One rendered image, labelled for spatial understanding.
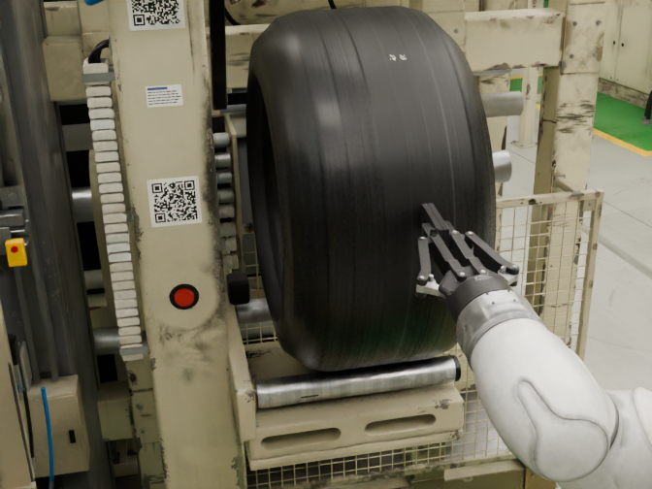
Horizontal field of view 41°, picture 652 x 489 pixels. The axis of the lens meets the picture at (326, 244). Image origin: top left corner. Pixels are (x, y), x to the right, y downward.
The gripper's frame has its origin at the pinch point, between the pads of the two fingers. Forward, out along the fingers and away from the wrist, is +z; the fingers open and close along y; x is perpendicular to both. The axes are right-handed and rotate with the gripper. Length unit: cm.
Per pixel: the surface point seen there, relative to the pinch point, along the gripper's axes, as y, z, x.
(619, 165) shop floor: -228, 316, 172
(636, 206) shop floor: -205, 256, 164
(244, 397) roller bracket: 25.3, 7.5, 31.8
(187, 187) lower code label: 30.4, 23.2, 3.6
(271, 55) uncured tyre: 16.8, 27.3, -14.4
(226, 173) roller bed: 21, 62, 22
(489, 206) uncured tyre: -10.1, 6.1, 1.5
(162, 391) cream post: 37, 18, 38
